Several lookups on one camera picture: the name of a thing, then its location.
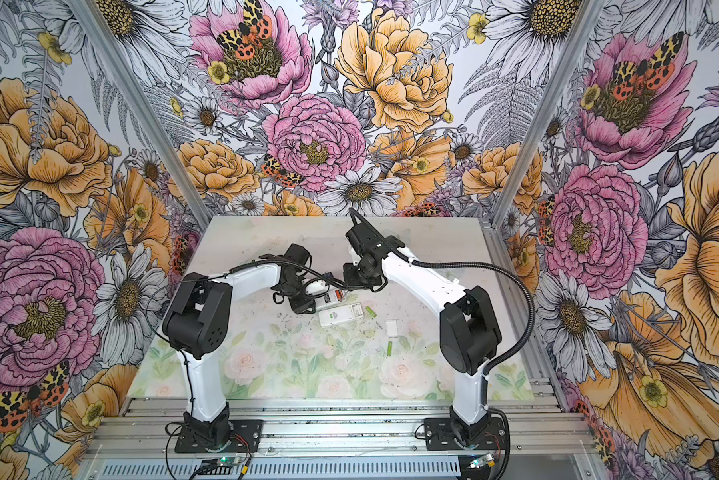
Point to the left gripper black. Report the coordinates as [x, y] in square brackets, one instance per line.
[304, 304]

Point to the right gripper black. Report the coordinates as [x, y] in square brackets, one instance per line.
[353, 281]

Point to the white battery cover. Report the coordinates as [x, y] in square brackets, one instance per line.
[392, 328]

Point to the red white remote control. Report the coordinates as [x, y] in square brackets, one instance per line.
[324, 292]

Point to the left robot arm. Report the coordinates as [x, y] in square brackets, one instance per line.
[197, 323]

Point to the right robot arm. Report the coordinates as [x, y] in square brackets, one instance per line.
[469, 333]

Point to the left circuit board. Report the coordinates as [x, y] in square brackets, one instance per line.
[226, 462]

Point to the circuit board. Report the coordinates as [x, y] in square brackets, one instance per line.
[483, 461]
[226, 462]

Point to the right circuit board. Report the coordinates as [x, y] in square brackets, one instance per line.
[483, 461]

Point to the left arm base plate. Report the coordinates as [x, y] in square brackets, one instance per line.
[239, 436]

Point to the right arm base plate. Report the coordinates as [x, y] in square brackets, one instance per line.
[450, 434]

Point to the aluminium frame rail front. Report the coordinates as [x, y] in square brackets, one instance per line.
[312, 428]

